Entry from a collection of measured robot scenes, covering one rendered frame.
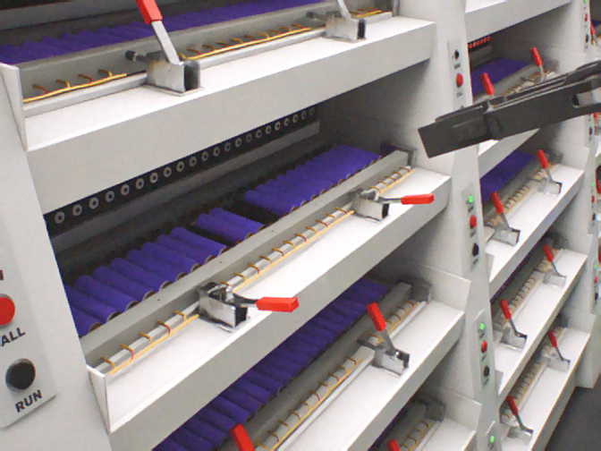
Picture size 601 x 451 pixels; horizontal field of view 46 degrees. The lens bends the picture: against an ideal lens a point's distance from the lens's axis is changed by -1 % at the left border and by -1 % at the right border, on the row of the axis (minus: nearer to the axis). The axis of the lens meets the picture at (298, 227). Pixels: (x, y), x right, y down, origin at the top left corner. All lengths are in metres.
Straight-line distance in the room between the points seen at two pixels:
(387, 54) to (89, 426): 0.52
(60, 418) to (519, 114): 0.40
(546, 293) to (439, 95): 0.69
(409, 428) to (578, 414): 0.78
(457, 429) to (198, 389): 0.62
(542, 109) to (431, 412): 0.65
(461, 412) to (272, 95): 0.65
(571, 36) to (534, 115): 1.03
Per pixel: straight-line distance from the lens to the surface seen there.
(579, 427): 1.76
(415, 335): 0.97
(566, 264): 1.66
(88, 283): 0.64
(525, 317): 1.43
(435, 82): 0.94
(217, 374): 0.60
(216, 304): 0.61
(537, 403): 1.55
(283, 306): 0.56
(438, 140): 0.65
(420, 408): 1.12
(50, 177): 0.47
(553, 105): 0.57
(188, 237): 0.71
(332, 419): 0.82
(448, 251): 1.01
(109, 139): 0.49
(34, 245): 0.46
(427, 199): 0.77
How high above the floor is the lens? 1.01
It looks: 18 degrees down
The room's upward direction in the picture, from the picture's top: 10 degrees counter-clockwise
